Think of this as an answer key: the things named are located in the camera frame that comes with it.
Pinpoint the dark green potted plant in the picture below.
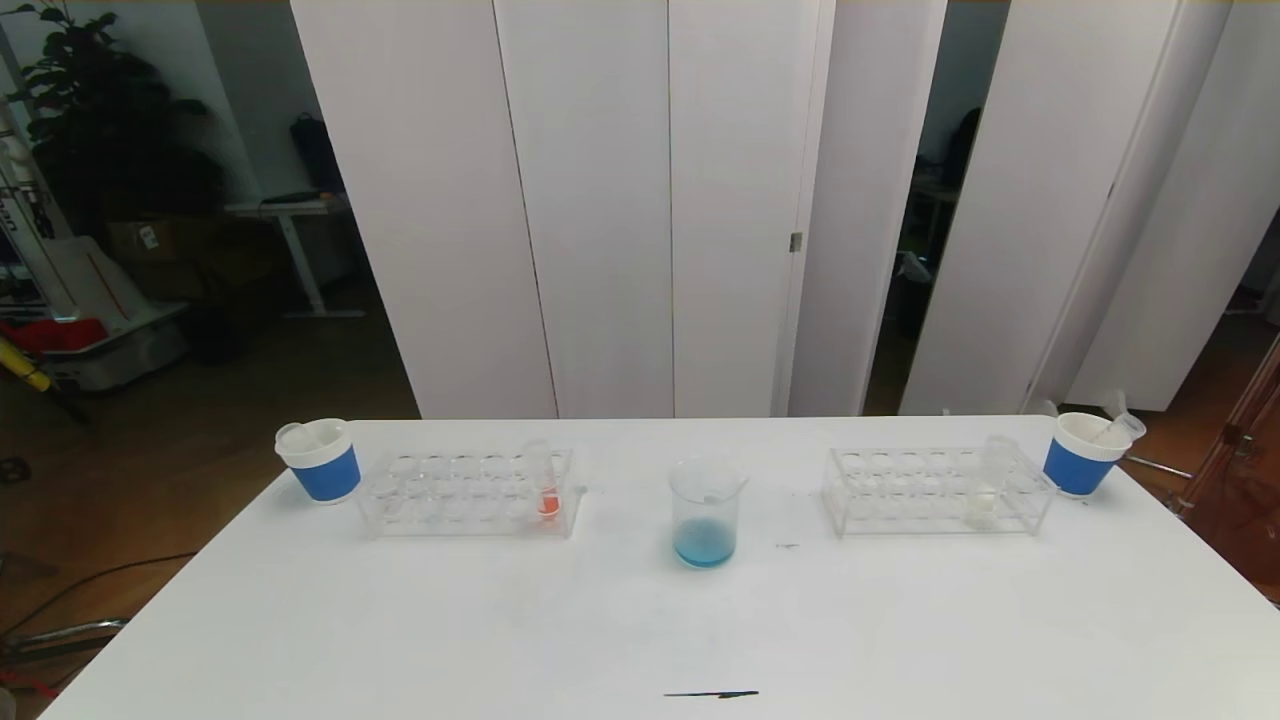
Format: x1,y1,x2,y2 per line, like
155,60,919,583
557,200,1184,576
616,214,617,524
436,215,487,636
0,0,226,236

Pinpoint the test tube with yellow pigment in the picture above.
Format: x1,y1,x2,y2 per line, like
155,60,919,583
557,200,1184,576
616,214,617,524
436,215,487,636
965,433,1019,529

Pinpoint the white three-panel folding screen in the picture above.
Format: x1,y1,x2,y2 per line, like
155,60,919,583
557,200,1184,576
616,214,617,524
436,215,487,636
290,0,836,419

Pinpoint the yellow tool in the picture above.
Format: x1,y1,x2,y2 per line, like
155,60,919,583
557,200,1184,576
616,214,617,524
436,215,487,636
0,333,53,393

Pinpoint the clear acrylic test tube rack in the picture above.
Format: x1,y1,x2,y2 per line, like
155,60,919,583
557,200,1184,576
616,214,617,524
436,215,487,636
822,443,1059,538
355,445,586,539

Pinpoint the black floor cable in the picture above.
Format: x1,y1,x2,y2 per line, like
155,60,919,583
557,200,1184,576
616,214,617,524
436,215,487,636
0,550,196,636

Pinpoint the white leaning board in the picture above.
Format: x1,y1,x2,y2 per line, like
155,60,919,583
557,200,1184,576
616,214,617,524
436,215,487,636
40,232,136,326

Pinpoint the white partition panel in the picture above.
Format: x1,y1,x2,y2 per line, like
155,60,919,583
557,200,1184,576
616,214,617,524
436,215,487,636
1060,0,1280,413
788,0,949,417
898,0,1186,416

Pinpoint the brown wooden stand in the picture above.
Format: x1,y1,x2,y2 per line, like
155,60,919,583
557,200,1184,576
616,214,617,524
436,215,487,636
1175,335,1280,601

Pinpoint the black backpack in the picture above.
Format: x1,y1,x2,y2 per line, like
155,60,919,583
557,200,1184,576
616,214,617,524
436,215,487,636
290,112,346,196

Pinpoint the white equipment base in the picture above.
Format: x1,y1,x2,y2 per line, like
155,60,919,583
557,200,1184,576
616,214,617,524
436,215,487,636
40,298,191,391

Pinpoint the clear glass beaker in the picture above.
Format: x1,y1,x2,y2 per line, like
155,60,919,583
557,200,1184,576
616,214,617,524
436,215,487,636
668,456,750,571

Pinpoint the test tube with red pigment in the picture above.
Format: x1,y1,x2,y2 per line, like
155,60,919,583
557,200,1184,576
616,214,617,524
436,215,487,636
525,437,563,521
1090,412,1148,447

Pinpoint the white standing desk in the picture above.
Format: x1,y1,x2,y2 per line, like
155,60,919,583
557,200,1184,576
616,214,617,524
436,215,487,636
225,195,366,321

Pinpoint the white partition foot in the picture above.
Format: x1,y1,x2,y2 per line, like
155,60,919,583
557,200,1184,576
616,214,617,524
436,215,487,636
1040,388,1133,423

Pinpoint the cardboard box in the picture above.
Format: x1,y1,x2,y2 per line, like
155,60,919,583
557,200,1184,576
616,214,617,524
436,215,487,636
105,213,201,263

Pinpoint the white paper cup blue sleeve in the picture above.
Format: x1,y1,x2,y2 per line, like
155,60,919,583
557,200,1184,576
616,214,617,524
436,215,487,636
1042,411,1134,498
276,417,363,504

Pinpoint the grey metal bar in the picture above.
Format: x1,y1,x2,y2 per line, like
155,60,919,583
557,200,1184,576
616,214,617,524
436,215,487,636
0,618,129,661

